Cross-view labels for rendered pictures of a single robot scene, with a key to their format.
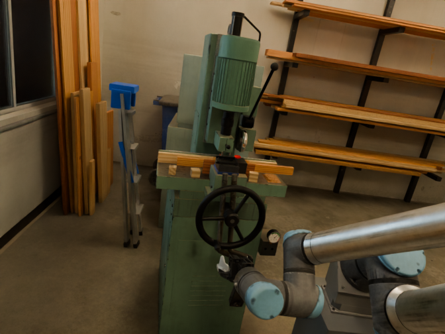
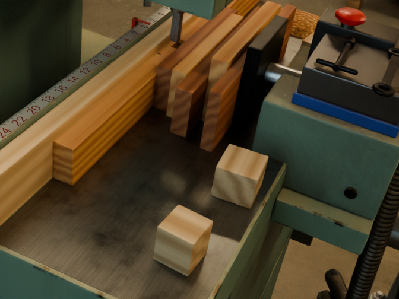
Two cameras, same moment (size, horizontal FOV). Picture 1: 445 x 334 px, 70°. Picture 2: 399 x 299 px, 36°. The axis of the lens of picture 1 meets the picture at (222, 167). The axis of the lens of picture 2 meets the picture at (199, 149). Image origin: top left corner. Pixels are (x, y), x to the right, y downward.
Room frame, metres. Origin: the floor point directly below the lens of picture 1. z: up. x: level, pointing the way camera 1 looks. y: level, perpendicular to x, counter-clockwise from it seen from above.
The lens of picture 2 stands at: (1.13, 0.51, 1.26)
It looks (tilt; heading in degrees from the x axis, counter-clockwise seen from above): 36 degrees down; 301
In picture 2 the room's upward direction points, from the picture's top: 10 degrees clockwise
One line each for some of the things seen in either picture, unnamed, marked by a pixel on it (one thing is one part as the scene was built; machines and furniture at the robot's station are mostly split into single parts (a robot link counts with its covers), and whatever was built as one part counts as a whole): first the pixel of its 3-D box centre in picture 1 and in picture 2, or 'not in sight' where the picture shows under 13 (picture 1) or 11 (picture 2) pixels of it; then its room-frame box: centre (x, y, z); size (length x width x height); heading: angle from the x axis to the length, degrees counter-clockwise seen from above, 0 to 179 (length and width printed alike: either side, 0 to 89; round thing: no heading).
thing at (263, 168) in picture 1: (237, 166); (201, 36); (1.50, -0.07, 0.92); 0.60 x 0.02 x 0.04; 103
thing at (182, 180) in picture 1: (222, 182); (251, 134); (1.38, -0.01, 0.87); 0.61 x 0.30 x 0.06; 103
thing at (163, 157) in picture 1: (219, 162); (154, 56); (1.50, 0.02, 0.93); 0.60 x 0.02 x 0.05; 103
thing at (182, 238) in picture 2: (172, 169); (183, 239); (1.31, 0.21, 0.92); 0.03 x 0.03 x 0.04; 8
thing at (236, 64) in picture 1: (234, 75); not in sight; (1.48, 0.01, 1.35); 0.18 x 0.18 x 0.31
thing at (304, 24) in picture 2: (272, 177); (302, 21); (1.45, -0.25, 0.91); 0.10 x 0.07 x 0.02; 13
